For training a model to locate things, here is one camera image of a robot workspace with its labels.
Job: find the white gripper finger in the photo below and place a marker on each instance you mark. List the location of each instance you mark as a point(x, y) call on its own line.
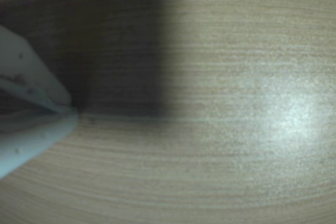
point(29, 69)
point(31, 145)

